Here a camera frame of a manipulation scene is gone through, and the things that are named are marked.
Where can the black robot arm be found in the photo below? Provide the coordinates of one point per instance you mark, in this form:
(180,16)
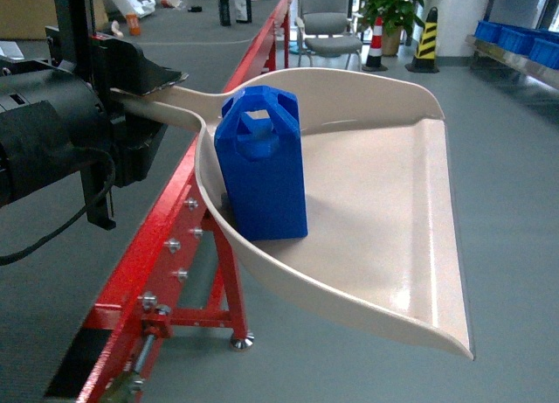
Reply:
(58,118)

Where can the red conveyor frame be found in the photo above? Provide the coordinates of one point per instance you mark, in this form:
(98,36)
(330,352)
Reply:
(118,343)

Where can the green potted plant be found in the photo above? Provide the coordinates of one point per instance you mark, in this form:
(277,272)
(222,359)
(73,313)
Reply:
(398,16)

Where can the red white traffic cone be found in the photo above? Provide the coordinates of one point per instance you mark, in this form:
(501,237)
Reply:
(373,61)

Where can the steel shelf rack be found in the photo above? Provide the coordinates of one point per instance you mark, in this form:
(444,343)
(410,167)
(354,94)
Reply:
(531,52)

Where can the black canister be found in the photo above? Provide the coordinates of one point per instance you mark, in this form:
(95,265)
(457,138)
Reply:
(224,12)

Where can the large cardboard box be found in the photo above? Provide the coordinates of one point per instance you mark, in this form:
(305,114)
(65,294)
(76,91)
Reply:
(29,19)

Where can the grey office chair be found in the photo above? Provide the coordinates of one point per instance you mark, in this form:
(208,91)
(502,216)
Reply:
(323,29)

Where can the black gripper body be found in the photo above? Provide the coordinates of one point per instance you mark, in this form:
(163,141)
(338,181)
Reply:
(109,63)

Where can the blue storage bin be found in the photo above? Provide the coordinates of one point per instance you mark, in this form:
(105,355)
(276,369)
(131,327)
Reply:
(489,31)

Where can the yellow black striped bollard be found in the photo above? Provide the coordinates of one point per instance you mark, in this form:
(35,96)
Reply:
(424,60)

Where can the blue 3D-printed part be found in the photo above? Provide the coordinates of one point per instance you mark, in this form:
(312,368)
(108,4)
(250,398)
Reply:
(259,152)

